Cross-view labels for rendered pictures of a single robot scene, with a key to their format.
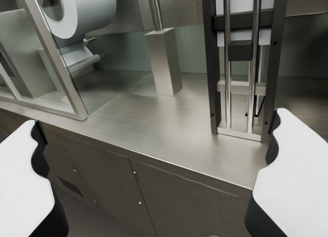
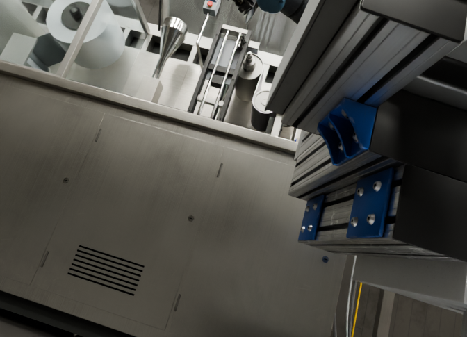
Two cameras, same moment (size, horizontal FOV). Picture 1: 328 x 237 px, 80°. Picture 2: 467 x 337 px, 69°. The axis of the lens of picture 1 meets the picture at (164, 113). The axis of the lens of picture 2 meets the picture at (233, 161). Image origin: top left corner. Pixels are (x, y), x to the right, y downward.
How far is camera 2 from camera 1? 126 cm
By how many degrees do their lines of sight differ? 56
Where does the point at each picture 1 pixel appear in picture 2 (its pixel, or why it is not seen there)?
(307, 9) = (241, 124)
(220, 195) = (185, 140)
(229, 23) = (216, 67)
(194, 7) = (174, 96)
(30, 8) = (99, 1)
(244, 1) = (224, 64)
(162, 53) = (151, 91)
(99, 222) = not seen: outside the picture
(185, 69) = not seen: hidden behind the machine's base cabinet
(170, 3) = not seen: hidden behind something
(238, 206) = (195, 148)
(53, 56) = (85, 28)
